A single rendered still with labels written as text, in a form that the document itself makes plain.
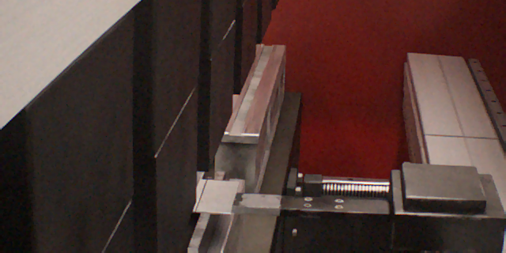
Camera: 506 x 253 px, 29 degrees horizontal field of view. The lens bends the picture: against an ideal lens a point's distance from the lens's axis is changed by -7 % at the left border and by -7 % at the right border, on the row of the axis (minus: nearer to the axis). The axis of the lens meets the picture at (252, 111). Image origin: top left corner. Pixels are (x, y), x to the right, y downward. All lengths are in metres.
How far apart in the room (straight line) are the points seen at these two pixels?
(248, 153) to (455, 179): 0.40
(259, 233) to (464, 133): 0.29
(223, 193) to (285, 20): 0.84
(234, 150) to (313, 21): 0.54
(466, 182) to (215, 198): 0.24
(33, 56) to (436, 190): 0.69
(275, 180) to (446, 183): 0.48
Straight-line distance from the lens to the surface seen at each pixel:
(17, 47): 0.28
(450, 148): 1.23
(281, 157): 1.49
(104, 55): 0.38
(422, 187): 0.94
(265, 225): 1.25
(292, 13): 1.80
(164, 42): 0.51
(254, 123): 1.32
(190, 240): 0.89
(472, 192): 0.94
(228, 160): 1.31
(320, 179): 1.42
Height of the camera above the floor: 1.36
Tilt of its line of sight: 17 degrees down
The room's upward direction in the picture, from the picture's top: 2 degrees clockwise
